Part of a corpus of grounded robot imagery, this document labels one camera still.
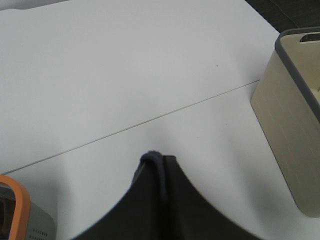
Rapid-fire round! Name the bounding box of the dark blue towel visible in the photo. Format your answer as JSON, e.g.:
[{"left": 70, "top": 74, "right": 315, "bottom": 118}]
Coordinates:
[{"left": 140, "top": 150, "right": 168, "bottom": 203}]

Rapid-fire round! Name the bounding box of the grey perforated basket orange rim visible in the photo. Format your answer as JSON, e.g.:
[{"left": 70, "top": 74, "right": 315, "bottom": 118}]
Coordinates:
[{"left": 0, "top": 175, "right": 56, "bottom": 240}]

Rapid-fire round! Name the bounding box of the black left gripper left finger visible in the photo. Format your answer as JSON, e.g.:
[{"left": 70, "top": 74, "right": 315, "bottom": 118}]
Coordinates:
[{"left": 75, "top": 163, "right": 167, "bottom": 240}]

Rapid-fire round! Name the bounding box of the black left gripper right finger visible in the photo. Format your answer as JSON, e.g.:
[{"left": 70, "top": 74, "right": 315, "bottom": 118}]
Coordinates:
[{"left": 164, "top": 155, "right": 259, "bottom": 240}]

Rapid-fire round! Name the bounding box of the beige bin grey rim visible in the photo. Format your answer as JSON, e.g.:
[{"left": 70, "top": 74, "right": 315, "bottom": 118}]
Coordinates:
[{"left": 250, "top": 27, "right": 320, "bottom": 218}]

